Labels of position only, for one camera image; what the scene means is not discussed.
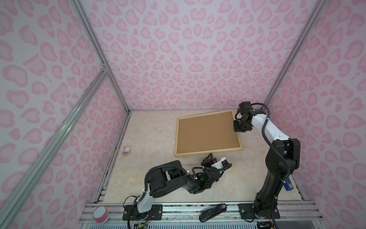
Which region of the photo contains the blue stapler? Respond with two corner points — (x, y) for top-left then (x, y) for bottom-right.
(284, 177), (294, 191)

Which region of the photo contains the aluminium mounting rail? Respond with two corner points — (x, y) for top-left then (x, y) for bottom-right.
(77, 200), (327, 229)

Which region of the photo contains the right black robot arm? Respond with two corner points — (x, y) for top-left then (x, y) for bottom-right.
(233, 101), (301, 219)

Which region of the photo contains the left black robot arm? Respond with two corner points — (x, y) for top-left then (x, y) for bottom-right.
(132, 153), (232, 214)

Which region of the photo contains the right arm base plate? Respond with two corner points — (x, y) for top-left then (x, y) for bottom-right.
(238, 203), (281, 221)

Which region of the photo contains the light wooden picture frame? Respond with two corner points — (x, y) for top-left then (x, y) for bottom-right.
(174, 109), (244, 157)

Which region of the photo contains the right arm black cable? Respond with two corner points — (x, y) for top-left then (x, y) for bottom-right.
(251, 102), (291, 184)

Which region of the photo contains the black stapler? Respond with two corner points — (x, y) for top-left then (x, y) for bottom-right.
(199, 203), (227, 223)

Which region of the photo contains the brown frame backing board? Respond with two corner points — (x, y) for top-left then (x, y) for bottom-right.
(176, 112), (241, 154)

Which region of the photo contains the small clear pin box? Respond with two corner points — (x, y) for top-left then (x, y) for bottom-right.
(122, 147), (131, 156)

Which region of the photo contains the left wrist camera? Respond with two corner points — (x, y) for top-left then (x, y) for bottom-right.
(211, 157), (229, 169)

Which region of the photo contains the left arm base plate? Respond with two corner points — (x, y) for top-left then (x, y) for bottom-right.
(122, 204), (163, 221)

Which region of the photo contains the pink white tape roll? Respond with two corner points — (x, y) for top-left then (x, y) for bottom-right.
(92, 206), (110, 224)

